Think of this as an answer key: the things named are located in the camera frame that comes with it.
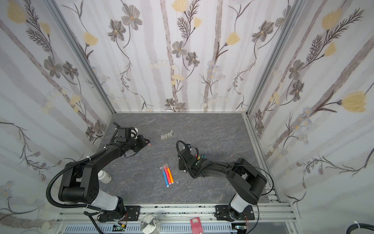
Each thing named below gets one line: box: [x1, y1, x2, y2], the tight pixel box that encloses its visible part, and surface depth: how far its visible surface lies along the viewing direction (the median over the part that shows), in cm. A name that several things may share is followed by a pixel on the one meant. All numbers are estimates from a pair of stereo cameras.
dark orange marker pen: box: [165, 163, 175, 184], surface depth 90 cm
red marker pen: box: [163, 164, 172, 185], surface depth 88 cm
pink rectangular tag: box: [189, 216, 205, 234], surface depth 72 cm
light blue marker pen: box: [161, 166, 169, 188], surface depth 88 cm
